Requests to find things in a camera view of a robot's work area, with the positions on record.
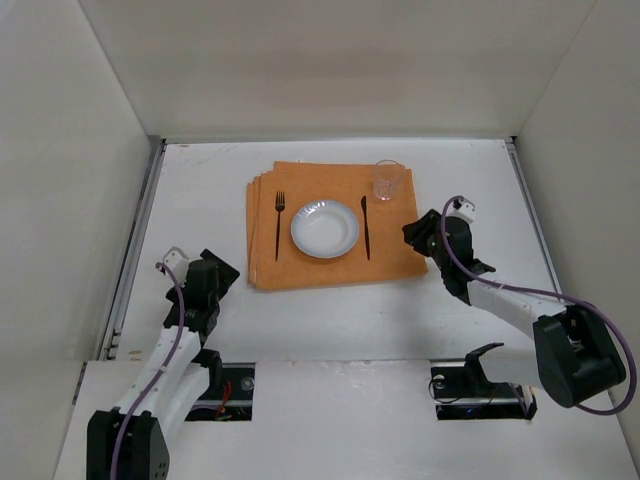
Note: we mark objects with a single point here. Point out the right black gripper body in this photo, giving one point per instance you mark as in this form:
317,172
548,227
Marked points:
420,233

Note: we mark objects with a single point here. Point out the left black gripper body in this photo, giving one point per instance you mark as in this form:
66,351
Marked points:
220,267

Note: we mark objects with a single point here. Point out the orange cloth placemat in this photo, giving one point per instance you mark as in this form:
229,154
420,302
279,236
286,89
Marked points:
391,258

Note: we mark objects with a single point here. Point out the black plastic knife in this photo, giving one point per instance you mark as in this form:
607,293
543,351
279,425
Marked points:
363,203

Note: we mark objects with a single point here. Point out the clear plastic cup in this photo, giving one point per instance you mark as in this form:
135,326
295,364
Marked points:
388,175

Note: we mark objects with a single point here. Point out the black plastic fork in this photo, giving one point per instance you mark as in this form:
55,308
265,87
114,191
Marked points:
280,205

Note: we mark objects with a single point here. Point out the white round plate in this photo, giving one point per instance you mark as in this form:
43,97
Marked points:
325,229

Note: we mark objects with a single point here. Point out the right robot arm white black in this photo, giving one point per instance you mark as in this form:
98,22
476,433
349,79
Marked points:
576,353

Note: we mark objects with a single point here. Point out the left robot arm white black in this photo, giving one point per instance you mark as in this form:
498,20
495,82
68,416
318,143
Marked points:
132,439

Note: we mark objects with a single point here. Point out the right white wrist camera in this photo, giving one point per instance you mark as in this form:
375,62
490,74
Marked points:
464,209

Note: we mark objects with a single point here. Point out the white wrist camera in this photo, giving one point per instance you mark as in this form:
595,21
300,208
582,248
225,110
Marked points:
464,209
177,261

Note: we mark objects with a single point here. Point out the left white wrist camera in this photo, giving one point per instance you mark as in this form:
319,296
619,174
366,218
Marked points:
177,261

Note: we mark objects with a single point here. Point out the left aluminium table rail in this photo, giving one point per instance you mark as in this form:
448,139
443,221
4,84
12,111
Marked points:
119,304

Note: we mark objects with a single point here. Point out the aluminium table rail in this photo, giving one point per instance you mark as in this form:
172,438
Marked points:
119,304
511,147

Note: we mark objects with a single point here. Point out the right aluminium table rail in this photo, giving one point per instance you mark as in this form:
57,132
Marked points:
511,147

